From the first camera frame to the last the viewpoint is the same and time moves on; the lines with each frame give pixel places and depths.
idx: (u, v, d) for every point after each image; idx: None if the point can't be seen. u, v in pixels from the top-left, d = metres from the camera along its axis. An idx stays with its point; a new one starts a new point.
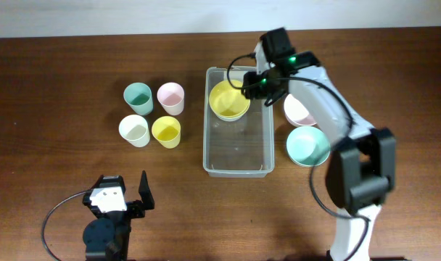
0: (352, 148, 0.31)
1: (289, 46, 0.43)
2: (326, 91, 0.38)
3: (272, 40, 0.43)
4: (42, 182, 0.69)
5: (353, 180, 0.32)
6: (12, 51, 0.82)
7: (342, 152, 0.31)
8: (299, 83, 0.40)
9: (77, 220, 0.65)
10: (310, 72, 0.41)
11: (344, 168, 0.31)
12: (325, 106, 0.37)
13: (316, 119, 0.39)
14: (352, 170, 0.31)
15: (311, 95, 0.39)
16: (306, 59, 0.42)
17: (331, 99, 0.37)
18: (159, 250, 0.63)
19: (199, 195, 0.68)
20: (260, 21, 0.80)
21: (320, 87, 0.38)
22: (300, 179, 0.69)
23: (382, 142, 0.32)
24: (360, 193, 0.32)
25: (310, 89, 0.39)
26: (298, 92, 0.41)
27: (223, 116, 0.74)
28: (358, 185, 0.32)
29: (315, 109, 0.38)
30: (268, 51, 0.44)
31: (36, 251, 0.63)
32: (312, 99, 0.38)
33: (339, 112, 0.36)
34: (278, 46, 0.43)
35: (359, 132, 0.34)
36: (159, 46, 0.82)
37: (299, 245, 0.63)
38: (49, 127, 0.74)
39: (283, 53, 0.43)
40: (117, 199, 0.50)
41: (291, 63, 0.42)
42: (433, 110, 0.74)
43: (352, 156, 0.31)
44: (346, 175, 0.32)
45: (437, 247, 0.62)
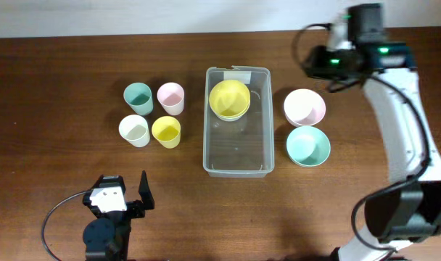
0: (415, 195, 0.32)
1: (378, 34, 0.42)
2: (411, 112, 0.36)
3: (363, 19, 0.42)
4: (41, 181, 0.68)
5: (400, 220, 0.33)
6: (14, 51, 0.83)
7: (404, 193, 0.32)
8: (384, 92, 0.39)
9: (76, 220, 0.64)
10: (400, 75, 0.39)
11: (397, 209, 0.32)
12: (403, 130, 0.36)
13: (386, 135, 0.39)
14: (403, 213, 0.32)
15: (391, 107, 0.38)
16: (398, 53, 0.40)
17: (413, 124, 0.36)
18: (159, 250, 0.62)
19: (199, 195, 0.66)
20: (260, 21, 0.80)
21: (405, 102, 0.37)
22: (302, 178, 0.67)
23: None
24: (401, 231, 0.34)
25: (394, 103, 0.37)
26: (379, 96, 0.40)
27: (223, 115, 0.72)
28: (402, 225, 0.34)
29: (390, 128, 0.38)
30: (355, 31, 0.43)
31: (34, 252, 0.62)
32: (391, 117, 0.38)
33: (417, 139, 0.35)
34: (366, 30, 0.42)
35: (430, 175, 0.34)
36: (159, 46, 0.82)
37: (302, 245, 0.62)
38: (49, 126, 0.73)
39: (370, 41, 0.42)
40: (117, 199, 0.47)
41: (379, 53, 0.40)
42: (437, 109, 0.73)
43: (407, 201, 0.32)
44: (397, 214, 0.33)
45: None
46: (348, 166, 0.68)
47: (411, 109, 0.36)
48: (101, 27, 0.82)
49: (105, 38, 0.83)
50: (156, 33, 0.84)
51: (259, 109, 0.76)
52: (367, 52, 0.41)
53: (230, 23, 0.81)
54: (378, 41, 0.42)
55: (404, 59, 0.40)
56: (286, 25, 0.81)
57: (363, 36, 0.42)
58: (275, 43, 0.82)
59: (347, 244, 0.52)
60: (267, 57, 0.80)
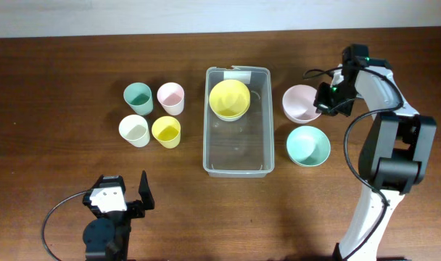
0: (394, 119, 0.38)
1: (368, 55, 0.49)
2: (387, 83, 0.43)
3: (354, 48, 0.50)
4: (40, 182, 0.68)
5: (385, 148, 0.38)
6: (13, 51, 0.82)
7: (384, 117, 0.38)
8: (366, 76, 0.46)
9: (77, 220, 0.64)
10: (379, 70, 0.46)
11: (381, 131, 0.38)
12: (381, 90, 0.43)
13: (370, 104, 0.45)
14: (387, 139, 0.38)
15: (372, 83, 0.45)
16: (378, 61, 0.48)
17: (389, 88, 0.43)
18: (159, 251, 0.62)
19: (199, 195, 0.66)
20: (260, 21, 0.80)
21: (382, 79, 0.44)
22: (302, 179, 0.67)
23: (423, 125, 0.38)
24: (387, 164, 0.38)
25: (373, 80, 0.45)
26: (363, 81, 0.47)
27: (223, 115, 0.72)
28: (388, 158, 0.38)
29: (372, 96, 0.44)
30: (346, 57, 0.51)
31: (35, 251, 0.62)
32: (372, 88, 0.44)
33: (392, 95, 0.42)
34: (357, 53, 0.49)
35: (405, 114, 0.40)
36: (159, 47, 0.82)
37: (300, 245, 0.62)
38: (50, 126, 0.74)
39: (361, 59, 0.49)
40: (117, 199, 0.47)
41: (366, 61, 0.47)
42: (437, 108, 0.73)
43: (391, 124, 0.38)
44: (381, 138, 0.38)
45: None
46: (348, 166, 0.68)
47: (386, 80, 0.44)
48: (101, 27, 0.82)
49: (104, 38, 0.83)
50: (155, 33, 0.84)
51: (259, 110, 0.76)
52: (356, 61, 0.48)
53: (230, 24, 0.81)
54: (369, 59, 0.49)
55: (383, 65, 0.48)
56: (286, 25, 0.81)
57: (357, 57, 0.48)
58: (275, 43, 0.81)
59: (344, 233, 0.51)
60: (266, 57, 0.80)
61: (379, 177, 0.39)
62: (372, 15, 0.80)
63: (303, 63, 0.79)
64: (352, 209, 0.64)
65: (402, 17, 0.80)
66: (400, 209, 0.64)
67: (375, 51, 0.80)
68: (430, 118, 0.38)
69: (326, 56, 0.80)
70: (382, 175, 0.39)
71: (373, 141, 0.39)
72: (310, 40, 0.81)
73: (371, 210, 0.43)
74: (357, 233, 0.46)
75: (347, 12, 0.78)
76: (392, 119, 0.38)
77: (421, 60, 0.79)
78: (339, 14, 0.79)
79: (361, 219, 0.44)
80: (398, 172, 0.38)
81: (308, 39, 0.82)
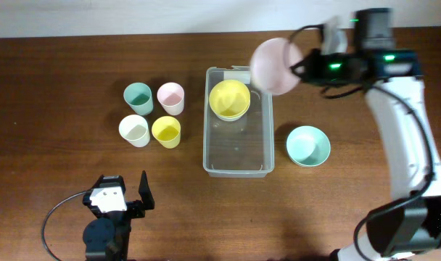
0: (418, 210, 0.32)
1: (386, 39, 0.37)
2: (415, 120, 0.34)
3: (367, 24, 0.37)
4: (41, 181, 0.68)
5: (405, 234, 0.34)
6: (13, 51, 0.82)
7: (406, 210, 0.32)
8: (384, 98, 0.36)
9: (77, 220, 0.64)
10: (404, 85, 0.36)
11: (400, 226, 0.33)
12: (405, 138, 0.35)
13: (388, 146, 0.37)
14: (408, 229, 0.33)
15: (394, 117, 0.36)
16: (404, 61, 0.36)
17: (417, 135, 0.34)
18: (159, 250, 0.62)
19: (199, 195, 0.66)
20: (260, 21, 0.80)
21: (408, 112, 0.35)
22: (301, 179, 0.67)
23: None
24: (404, 246, 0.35)
25: (396, 113, 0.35)
26: (377, 101, 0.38)
27: (223, 115, 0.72)
28: (406, 241, 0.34)
29: (392, 134, 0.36)
30: (359, 35, 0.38)
31: (35, 251, 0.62)
32: (392, 121, 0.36)
33: (421, 154, 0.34)
34: (373, 32, 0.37)
35: (434, 191, 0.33)
36: (159, 47, 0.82)
37: (299, 245, 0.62)
38: (50, 126, 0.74)
39: (374, 46, 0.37)
40: (117, 199, 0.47)
41: (384, 61, 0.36)
42: (437, 108, 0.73)
43: (413, 216, 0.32)
44: (400, 231, 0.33)
45: None
46: (348, 166, 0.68)
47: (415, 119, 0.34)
48: (101, 27, 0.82)
49: (104, 38, 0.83)
50: (155, 33, 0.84)
51: (259, 110, 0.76)
52: (371, 58, 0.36)
53: (230, 23, 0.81)
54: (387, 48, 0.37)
55: (409, 66, 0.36)
56: (286, 24, 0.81)
57: (372, 41, 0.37)
58: None
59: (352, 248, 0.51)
60: None
61: (392, 251, 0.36)
62: None
63: None
64: (352, 209, 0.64)
65: (402, 17, 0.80)
66: None
67: None
68: None
69: None
70: (397, 251, 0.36)
71: (389, 223, 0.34)
72: (310, 40, 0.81)
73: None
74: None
75: (347, 12, 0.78)
76: (413, 210, 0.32)
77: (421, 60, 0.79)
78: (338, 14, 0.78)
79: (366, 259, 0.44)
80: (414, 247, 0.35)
81: (308, 39, 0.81)
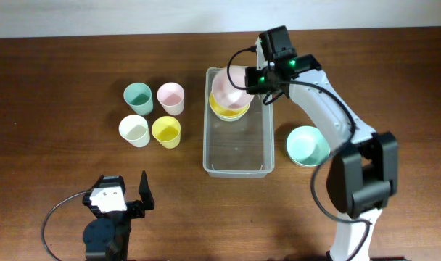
0: (354, 154, 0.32)
1: (290, 48, 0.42)
2: (327, 94, 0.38)
3: (272, 40, 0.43)
4: (40, 181, 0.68)
5: (355, 183, 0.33)
6: (13, 51, 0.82)
7: (344, 156, 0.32)
8: (299, 89, 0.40)
9: (77, 220, 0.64)
10: (311, 76, 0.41)
11: (346, 172, 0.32)
12: (325, 109, 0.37)
13: (320, 127, 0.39)
14: (355, 174, 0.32)
15: (312, 99, 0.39)
16: (306, 61, 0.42)
17: (333, 104, 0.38)
18: (159, 251, 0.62)
19: (199, 195, 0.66)
20: (260, 21, 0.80)
21: (320, 91, 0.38)
22: (301, 179, 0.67)
23: (384, 146, 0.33)
24: (362, 197, 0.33)
25: (310, 93, 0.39)
26: (297, 93, 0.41)
27: (223, 116, 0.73)
28: (360, 190, 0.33)
29: (316, 114, 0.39)
30: (268, 51, 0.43)
31: (35, 251, 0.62)
32: (311, 102, 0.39)
33: (340, 116, 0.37)
34: (277, 47, 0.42)
35: (361, 138, 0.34)
36: (159, 47, 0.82)
37: (300, 245, 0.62)
38: (49, 126, 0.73)
39: (283, 55, 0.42)
40: (117, 199, 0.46)
41: (291, 68, 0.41)
42: (436, 109, 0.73)
43: (352, 160, 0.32)
44: (349, 179, 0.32)
45: None
46: None
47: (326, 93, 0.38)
48: (101, 27, 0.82)
49: (104, 38, 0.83)
50: (155, 33, 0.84)
51: (259, 110, 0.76)
52: (282, 69, 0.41)
53: (230, 23, 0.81)
54: (291, 55, 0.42)
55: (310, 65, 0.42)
56: (286, 25, 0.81)
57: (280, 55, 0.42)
58: None
59: (336, 241, 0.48)
60: None
61: (356, 209, 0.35)
62: (372, 15, 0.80)
63: None
64: None
65: (402, 17, 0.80)
66: (399, 209, 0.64)
67: (374, 51, 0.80)
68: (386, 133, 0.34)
69: (326, 56, 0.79)
70: (359, 206, 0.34)
71: (339, 179, 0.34)
72: (310, 40, 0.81)
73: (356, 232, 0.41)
74: (349, 249, 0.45)
75: (347, 12, 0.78)
76: (349, 154, 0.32)
77: (421, 60, 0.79)
78: (339, 14, 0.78)
79: (348, 237, 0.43)
80: (374, 197, 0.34)
81: (307, 40, 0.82)
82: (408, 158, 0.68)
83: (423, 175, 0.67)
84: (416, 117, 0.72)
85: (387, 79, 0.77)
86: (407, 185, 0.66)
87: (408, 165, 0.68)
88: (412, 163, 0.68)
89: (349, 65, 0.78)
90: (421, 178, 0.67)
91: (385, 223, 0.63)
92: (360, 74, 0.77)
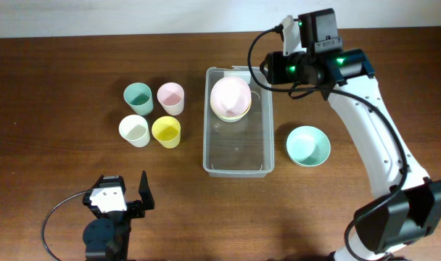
0: (401, 204, 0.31)
1: (335, 36, 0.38)
2: (378, 115, 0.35)
3: (315, 27, 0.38)
4: (40, 181, 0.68)
5: (394, 230, 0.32)
6: (13, 51, 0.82)
7: (391, 206, 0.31)
8: (346, 101, 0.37)
9: (77, 220, 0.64)
10: (362, 83, 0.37)
11: (388, 222, 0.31)
12: (374, 136, 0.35)
13: (362, 151, 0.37)
14: (397, 223, 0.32)
15: (361, 119, 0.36)
16: (355, 62, 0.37)
17: (384, 129, 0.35)
18: (159, 250, 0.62)
19: (199, 195, 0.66)
20: (260, 21, 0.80)
21: (371, 110, 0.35)
22: (301, 179, 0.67)
23: (435, 199, 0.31)
24: (397, 241, 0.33)
25: (359, 110, 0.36)
26: (340, 103, 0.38)
27: (223, 115, 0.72)
28: (397, 237, 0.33)
29: (362, 135, 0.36)
30: (309, 40, 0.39)
31: (35, 251, 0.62)
32: (357, 121, 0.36)
33: (392, 147, 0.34)
34: (320, 37, 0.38)
35: None
36: (159, 47, 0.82)
37: (299, 245, 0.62)
38: (49, 126, 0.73)
39: (327, 49, 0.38)
40: (117, 199, 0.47)
41: (339, 67, 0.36)
42: (436, 109, 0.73)
43: (399, 212, 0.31)
44: (389, 227, 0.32)
45: None
46: (348, 166, 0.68)
47: (378, 114, 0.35)
48: (101, 27, 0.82)
49: (104, 38, 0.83)
50: (155, 33, 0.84)
51: (259, 110, 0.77)
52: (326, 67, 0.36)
53: (230, 23, 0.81)
54: (336, 51, 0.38)
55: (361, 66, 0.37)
56: None
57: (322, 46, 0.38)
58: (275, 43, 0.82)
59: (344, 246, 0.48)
60: None
61: (385, 249, 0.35)
62: (372, 15, 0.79)
63: None
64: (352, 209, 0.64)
65: (402, 17, 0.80)
66: None
67: (374, 51, 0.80)
68: None
69: None
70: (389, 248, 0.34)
71: (378, 223, 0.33)
72: None
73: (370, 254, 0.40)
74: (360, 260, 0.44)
75: (347, 12, 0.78)
76: (397, 206, 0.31)
77: (421, 60, 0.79)
78: (339, 14, 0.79)
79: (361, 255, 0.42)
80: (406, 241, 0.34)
81: None
82: None
83: None
84: (416, 117, 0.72)
85: (387, 79, 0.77)
86: None
87: None
88: None
89: None
90: None
91: None
92: None
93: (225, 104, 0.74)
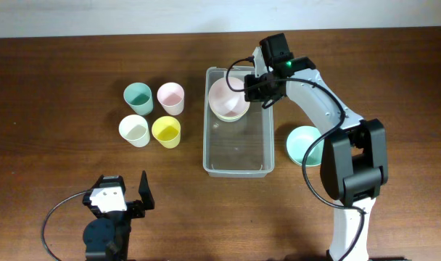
0: (342, 138, 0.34)
1: (287, 51, 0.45)
2: (320, 88, 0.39)
3: (271, 46, 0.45)
4: (40, 182, 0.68)
5: (346, 168, 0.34)
6: (13, 51, 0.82)
7: (333, 141, 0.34)
8: (295, 85, 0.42)
9: (77, 220, 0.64)
10: (306, 72, 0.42)
11: (335, 156, 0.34)
12: (318, 101, 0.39)
13: (315, 121, 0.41)
14: (345, 159, 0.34)
15: (307, 94, 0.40)
16: (302, 63, 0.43)
17: (325, 96, 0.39)
18: (159, 250, 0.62)
19: (199, 195, 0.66)
20: (260, 21, 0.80)
21: (313, 85, 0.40)
22: (301, 179, 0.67)
23: (373, 133, 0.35)
24: (353, 182, 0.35)
25: (305, 88, 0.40)
26: (293, 89, 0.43)
27: (223, 115, 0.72)
28: (352, 175, 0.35)
29: (310, 108, 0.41)
30: (267, 56, 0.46)
31: (35, 251, 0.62)
32: (305, 96, 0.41)
33: (331, 106, 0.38)
34: (275, 51, 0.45)
35: (350, 125, 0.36)
36: (159, 47, 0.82)
37: (299, 245, 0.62)
38: (49, 126, 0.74)
39: (281, 58, 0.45)
40: (117, 199, 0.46)
41: (288, 67, 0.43)
42: (436, 109, 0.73)
43: (342, 143, 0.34)
44: (339, 162, 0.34)
45: None
46: None
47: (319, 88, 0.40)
48: (100, 27, 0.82)
49: (104, 38, 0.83)
50: (155, 33, 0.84)
51: (258, 110, 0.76)
52: (278, 69, 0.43)
53: (230, 23, 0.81)
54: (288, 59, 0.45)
55: (305, 63, 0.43)
56: (286, 25, 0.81)
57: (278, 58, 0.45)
58: None
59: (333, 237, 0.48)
60: None
61: (347, 197, 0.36)
62: (371, 15, 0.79)
63: None
64: None
65: (403, 17, 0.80)
66: (397, 209, 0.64)
67: (373, 51, 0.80)
68: (376, 122, 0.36)
69: (326, 56, 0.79)
70: (350, 193, 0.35)
71: (331, 164, 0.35)
72: (310, 40, 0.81)
73: (350, 220, 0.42)
74: (346, 242, 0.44)
75: (347, 12, 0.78)
76: (339, 140, 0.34)
77: (421, 60, 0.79)
78: (339, 14, 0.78)
79: (344, 228, 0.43)
80: (364, 185, 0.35)
81: (307, 40, 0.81)
82: (407, 158, 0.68)
83: (422, 175, 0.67)
84: (416, 117, 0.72)
85: (387, 79, 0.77)
86: (406, 185, 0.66)
87: (407, 165, 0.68)
88: (410, 162, 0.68)
89: (349, 65, 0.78)
90: (419, 178, 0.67)
91: (384, 223, 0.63)
92: (361, 74, 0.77)
93: (226, 106, 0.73)
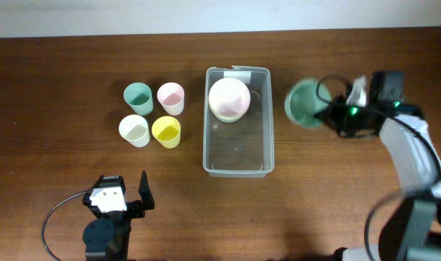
0: (429, 206, 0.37)
1: (397, 93, 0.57)
2: (421, 143, 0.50)
3: (384, 81, 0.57)
4: (40, 182, 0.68)
5: (416, 236, 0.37)
6: (13, 51, 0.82)
7: (418, 204, 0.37)
8: (397, 127, 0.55)
9: (78, 220, 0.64)
10: (407, 121, 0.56)
11: (413, 218, 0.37)
12: (415, 153, 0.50)
13: (402, 160, 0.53)
14: (419, 225, 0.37)
15: (407, 140, 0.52)
16: (408, 110, 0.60)
17: (423, 151, 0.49)
18: (159, 251, 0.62)
19: (199, 195, 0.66)
20: (260, 21, 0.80)
21: (415, 136, 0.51)
22: (300, 179, 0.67)
23: None
24: (416, 254, 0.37)
25: (407, 137, 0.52)
26: (390, 129, 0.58)
27: (223, 116, 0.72)
28: (418, 248, 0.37)
29: (405, 152, 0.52)
30: (376, 93, 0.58)
31: (35, 251, 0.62)
32: (405, 143, 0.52)
33: (426, 159, 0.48)
34: (387, 89, 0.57)
35: None
36: (159, 47, 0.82)
37: (299, 245, 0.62)
38: (50, 126, 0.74)
39: (389, 96, 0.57)
40: (117, 199, 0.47)
41: (394, 108, 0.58)
42: (437, 109, 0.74)
43: (425, 211, 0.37)
44: (413, 227, 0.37)
45: None
46: (348, 165, 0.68)
47: (421, 141, 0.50)
48: (100, 27, 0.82)
49: (104, 38, 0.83)
50: (154, 33, 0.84)
51: (259, 110, 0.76)
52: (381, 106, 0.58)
53: (229, 23, 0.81)
54: (392, 101, 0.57)
55: (413, 114, 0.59)
56: (286, 24, 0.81)
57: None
58: (275, 42, 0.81)
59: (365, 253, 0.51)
60: (268, 57, 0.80)
61: None
62: (372, 15, 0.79)
63: (303, 64, 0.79)
64: (352, 209, 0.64)
65: (403, 17, 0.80)
66: None
67: (374, 51, 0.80)
68: None
69: (326, 56, 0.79)
70: None
71: (403, 223, 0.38)
72: (310, 40, 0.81)
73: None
74: None
75: (347, 12, 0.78)
76: (425, 205, 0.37)
77: (421, 60, 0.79)
78: (339, 14, 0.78)
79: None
80: None
81: (308, 39, 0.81)
82: None
83: None
84: None
85: None
86: None
87: None
88: None
89: (349, 66, 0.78)
90: None
91: None
92: (361, 74, 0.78)
93: (228, 106, 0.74)
